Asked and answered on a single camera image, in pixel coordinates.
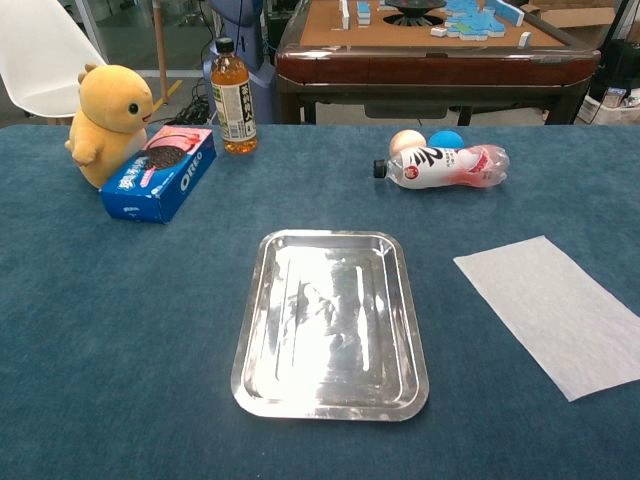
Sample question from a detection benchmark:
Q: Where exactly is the silver metal tray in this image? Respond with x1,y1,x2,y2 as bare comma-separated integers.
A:
230,229,431,424

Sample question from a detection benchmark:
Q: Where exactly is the amber tea bottle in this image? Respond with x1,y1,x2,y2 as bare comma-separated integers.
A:
209,37,260,156

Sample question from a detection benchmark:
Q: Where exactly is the wooden pole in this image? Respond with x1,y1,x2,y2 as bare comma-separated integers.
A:
153,0,170,105

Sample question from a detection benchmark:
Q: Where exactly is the brown mahjong table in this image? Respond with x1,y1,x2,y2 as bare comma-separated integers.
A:
274,0,602,126

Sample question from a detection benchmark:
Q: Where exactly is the peach coloured ball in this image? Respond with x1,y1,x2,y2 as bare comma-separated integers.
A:
389,129,429,157

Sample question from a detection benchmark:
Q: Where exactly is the white chair with wooden legs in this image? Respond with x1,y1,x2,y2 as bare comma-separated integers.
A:
0,0,109,126

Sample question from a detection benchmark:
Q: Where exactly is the white paper sheet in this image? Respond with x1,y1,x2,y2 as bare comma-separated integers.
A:
452,235,640,403

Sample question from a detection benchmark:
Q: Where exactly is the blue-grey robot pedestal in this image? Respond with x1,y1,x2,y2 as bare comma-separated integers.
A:
202,0,276,125

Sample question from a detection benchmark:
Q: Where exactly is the white storage box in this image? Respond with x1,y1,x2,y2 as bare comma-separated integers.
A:
581,87,640,124

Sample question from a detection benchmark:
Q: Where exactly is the clear bottle with white label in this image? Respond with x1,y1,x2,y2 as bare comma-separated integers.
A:
372,143,511,191

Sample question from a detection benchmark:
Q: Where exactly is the black mahjong table centre dome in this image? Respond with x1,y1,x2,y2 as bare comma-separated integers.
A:
382,0,447,27

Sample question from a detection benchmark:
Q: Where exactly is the blue ball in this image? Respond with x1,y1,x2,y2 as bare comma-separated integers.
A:
427,129,466,150

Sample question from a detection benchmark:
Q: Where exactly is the pile of blue mahjong tiles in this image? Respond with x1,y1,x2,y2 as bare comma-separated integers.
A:
443,0,526,41

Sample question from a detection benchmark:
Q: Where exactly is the blue Oreo cookie box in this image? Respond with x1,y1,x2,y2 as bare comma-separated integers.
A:
98,125,218,225

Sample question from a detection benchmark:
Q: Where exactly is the black floor cable bundle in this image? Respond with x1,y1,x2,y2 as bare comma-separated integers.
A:
172,82,217,126

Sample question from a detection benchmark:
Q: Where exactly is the blue table cover cloth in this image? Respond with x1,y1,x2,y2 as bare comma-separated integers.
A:
0,123,640,480

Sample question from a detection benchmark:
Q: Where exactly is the yellow plush toy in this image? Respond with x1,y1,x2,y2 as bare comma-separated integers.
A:
64,63,154,190

